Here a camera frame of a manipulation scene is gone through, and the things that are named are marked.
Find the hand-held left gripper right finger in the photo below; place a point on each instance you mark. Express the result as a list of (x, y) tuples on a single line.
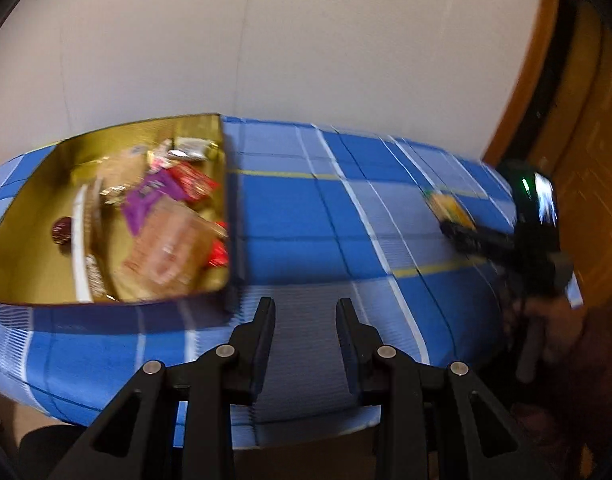
[(350, 355)]

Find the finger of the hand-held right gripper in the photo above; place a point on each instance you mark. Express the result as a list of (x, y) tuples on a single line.
[(481, 242)]

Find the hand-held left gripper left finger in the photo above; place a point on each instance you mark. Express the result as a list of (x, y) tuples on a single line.
[(262, 350)]

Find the yellow snack packet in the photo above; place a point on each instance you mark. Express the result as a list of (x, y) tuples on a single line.
[(451, 207)]

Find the red candy wrapper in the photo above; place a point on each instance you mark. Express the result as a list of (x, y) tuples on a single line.
[(218, 252)]

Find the clear pastry packet red print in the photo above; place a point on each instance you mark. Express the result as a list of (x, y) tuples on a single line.
[(171, 250)]

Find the red snack bar packet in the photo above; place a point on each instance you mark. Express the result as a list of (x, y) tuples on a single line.
[(193, 182)]

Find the purple snack packet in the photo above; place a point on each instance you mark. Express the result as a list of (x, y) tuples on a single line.
[(151, 197)]

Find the white gold long packet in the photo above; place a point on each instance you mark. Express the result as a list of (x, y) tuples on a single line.
[(86, 250)]

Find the white pink candy wrapper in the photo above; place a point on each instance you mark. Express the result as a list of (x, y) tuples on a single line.
[(161, 157)]

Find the round dark red candy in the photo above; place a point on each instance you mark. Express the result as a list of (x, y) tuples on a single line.
[(61, 230)]

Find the gold tin box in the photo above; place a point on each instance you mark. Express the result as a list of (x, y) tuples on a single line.
[(31, 210)]

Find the person's right hand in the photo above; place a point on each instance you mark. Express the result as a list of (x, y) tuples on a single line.
[(563, 325)]

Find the wooden door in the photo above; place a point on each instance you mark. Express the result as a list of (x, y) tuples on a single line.
[(601, 160)]

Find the blue plaid tablecloth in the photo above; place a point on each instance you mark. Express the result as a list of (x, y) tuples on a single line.
[(311, 210)]

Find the wooden door frame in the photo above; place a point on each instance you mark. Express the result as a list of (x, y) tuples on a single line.
[(531, 60)]

